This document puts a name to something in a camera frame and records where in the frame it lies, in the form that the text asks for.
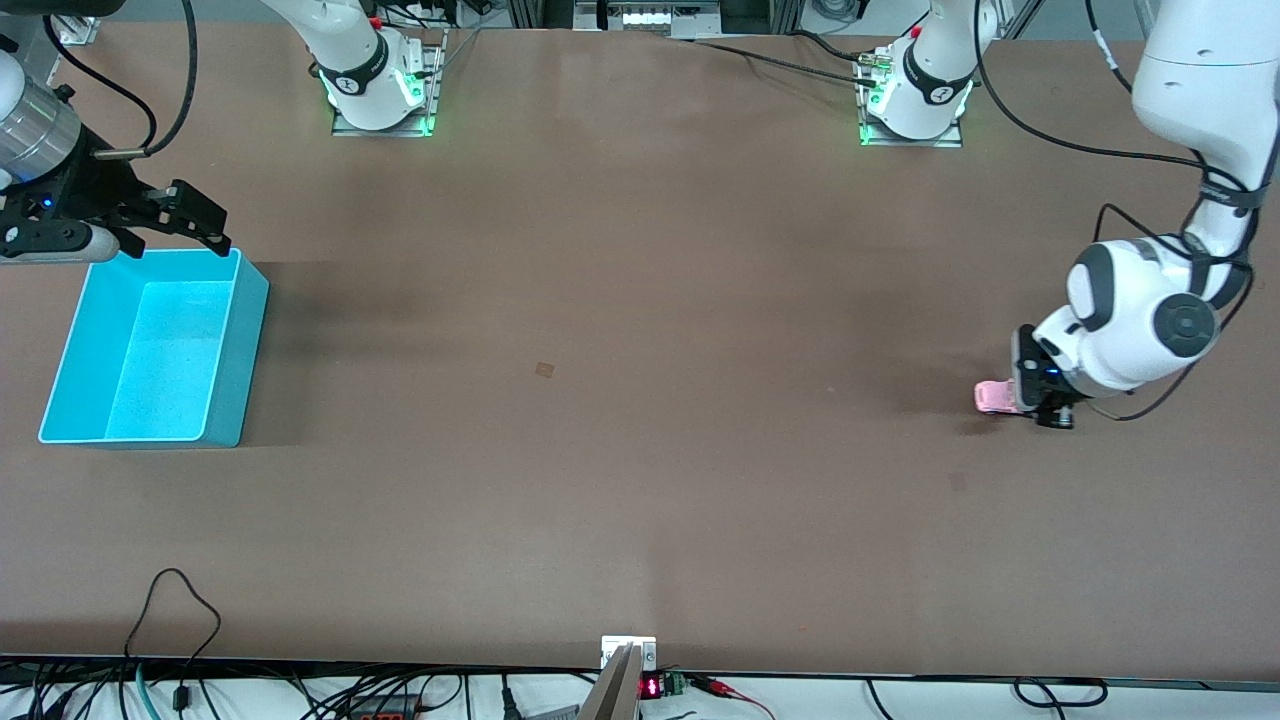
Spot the turquoise plastic bin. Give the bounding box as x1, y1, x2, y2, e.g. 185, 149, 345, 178
38, 248, 271, 449

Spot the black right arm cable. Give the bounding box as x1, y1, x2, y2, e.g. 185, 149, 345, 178
40, 0, 198, 159

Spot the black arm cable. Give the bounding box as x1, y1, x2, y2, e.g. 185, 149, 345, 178
40, 0, 198, 159
975, 0, 1256, 421

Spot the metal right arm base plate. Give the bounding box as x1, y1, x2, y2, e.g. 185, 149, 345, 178
332, 30, 443, 138

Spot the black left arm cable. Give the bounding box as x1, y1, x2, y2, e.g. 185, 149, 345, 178
975, 0, 1256, 421

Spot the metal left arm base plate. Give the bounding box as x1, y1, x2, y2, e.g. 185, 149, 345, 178
857, 50, 964, 149

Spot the black coiled cable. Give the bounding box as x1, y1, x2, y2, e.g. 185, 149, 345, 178
1013, 677, 1109, 708

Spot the thin black looped cable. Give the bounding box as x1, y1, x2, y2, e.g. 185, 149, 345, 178
124, 567, 223, 713

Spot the short black tabletop cable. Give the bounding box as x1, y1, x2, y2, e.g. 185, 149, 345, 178
790, 32, 876, 63

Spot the long black tabletop cable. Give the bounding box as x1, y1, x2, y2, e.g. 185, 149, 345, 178
690, 40, 881, 86

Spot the red wire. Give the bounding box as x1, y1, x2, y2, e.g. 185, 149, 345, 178
688, 677, 777, 720

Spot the aluminium frame with light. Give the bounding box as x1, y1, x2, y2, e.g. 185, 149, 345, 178
508, 0, 803, 39

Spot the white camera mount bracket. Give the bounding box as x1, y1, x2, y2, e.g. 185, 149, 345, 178
601, 635, 658, 671

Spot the grey camera mount bar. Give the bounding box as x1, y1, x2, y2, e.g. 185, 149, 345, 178
577, 645, 642, 720

